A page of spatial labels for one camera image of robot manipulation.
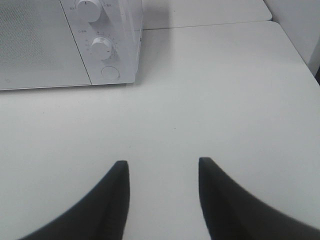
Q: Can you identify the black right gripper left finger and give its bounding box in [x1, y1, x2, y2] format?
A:
[24, 160, 130, 240]

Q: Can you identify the white microwave oven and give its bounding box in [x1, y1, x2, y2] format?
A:
[0, 0, 144, 91]

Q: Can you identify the white microwave knob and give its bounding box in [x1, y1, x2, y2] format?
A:
[76, 0, 102, 23]
[91, 37, 113, 60]

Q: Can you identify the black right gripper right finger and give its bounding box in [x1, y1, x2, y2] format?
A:
[198, 157, 320, 240]

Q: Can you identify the round white door button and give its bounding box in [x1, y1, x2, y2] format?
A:
[101, 66, 120, 81]

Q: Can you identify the white microwave door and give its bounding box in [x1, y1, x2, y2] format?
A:
[0, 0, 91, 90]

